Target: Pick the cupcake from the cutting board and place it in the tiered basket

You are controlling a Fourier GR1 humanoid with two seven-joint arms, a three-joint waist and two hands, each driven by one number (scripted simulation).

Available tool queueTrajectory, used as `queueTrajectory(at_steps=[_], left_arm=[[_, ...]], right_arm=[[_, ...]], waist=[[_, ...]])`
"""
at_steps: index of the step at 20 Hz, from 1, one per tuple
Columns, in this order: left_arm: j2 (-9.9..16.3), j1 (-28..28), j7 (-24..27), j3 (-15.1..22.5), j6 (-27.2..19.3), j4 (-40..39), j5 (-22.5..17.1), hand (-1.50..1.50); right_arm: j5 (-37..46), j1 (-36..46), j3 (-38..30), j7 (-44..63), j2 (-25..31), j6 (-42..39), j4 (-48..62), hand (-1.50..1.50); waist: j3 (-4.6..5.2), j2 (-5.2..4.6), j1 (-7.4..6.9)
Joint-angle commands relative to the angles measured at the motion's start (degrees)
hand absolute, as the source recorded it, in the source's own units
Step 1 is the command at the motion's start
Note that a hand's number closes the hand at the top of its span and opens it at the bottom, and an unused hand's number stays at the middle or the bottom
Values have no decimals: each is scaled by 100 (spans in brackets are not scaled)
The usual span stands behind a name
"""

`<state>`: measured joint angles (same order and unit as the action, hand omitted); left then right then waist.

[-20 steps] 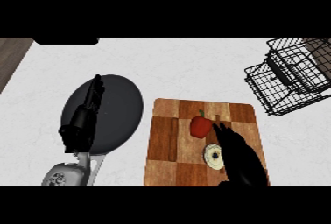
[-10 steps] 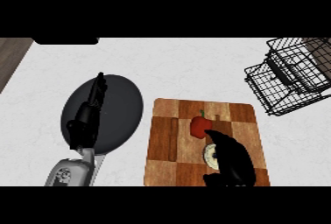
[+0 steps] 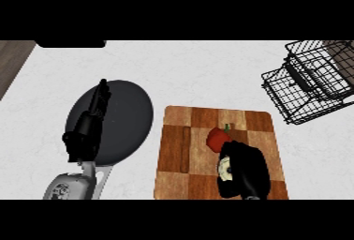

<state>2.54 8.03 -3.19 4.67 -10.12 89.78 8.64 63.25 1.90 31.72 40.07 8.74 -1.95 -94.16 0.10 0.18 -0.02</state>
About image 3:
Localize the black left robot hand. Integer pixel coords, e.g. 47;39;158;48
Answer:
61;78;112;164

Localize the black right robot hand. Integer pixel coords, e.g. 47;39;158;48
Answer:
216;140;273;201

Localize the pale cupcake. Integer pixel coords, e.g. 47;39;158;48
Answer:
217;156;233;182

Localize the checkered wooden cutting board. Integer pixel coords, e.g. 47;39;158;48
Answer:
152;105;291;201

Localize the dark grey frying pan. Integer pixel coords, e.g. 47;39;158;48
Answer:
64;80;155;201

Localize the red bell pepper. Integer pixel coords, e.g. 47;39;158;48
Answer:
205;123;235;154

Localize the brown wooden cabinet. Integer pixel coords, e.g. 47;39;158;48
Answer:
0;39;37;101

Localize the black appliance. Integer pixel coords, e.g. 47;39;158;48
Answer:
34;39;108;49

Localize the black wire tiered basket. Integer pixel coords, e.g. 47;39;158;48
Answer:
260;39;354;126

